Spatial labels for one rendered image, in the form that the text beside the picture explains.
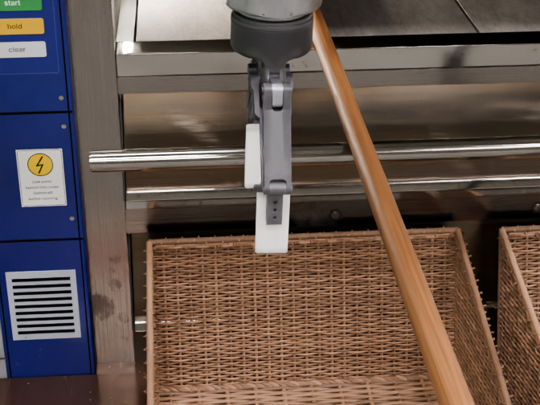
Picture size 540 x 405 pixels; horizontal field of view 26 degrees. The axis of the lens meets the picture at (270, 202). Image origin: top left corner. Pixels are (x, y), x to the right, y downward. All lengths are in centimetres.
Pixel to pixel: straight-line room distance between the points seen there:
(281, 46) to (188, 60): 88
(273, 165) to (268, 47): 10
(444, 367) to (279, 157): 25
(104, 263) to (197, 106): 33
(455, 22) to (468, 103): 15
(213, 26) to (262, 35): 99
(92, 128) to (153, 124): 10
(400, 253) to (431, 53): 74
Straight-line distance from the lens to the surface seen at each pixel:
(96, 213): 204
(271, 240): 109
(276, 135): 103
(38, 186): 199
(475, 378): 200
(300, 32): 105
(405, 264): 125
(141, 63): 192
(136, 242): 209
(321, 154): 158
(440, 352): 112
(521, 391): 204
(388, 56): 195
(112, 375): 216
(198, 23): 205
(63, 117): 193
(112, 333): 216
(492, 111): 204
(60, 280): 207
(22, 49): 189
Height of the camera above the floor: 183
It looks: 27 degrees down
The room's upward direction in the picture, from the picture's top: straight up
